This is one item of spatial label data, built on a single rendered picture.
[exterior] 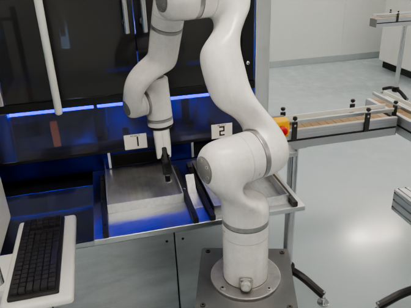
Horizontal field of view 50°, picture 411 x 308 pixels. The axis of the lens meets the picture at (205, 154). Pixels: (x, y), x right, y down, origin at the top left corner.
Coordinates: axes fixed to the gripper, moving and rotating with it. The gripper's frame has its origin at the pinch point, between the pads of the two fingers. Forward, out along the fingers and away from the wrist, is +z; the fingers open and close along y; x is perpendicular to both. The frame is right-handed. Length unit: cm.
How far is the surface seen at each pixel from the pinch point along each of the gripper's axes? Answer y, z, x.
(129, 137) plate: -20.7, -4.3, -12.2
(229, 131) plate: -24.5, 0.0, 26.6
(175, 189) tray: -6.0, 12.2, 2.0
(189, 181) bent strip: -4.1, 9.1, 7.5
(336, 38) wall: -512, 74, 280
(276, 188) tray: 1.7, 13.8, 37.9
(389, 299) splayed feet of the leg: -17, 96, 98
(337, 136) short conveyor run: -41, 17, 79
